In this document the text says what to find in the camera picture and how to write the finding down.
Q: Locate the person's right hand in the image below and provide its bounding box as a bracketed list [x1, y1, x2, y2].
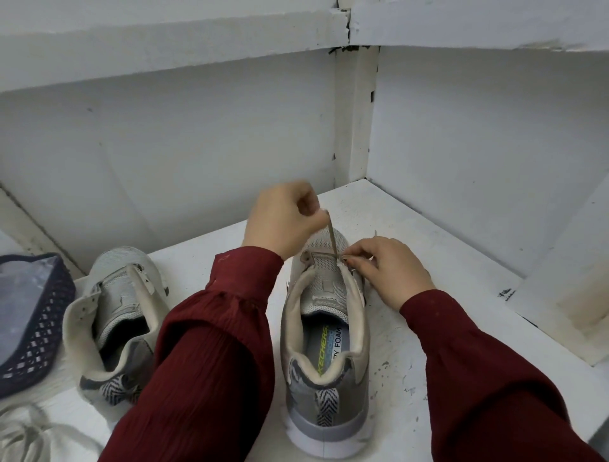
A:
[341, 236, 437, 312]

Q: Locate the person's left hand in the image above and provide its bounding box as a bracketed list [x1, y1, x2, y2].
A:
[242, 181, 331, 261]

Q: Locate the grey shoelace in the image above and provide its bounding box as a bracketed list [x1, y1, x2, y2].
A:
[0, 402, 104, 462]
[326, 211, 379, 263]

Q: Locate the grey mesh shoe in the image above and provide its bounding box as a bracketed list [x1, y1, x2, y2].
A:
[62, 246, 173, 406]
[280, 228, 374, 461]

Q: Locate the clear plastic bag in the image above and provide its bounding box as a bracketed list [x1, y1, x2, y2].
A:
[0, 259, 58, 367]

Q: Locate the person's left forearm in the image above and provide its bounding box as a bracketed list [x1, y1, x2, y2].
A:
[98, 246, 285, 462]

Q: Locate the person's right forearm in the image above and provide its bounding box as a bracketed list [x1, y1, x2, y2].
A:
[400, 288, 603, 462]

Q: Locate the dark plastic lattice basket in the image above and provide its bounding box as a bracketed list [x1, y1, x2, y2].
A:
[0, 252, 77, 399]

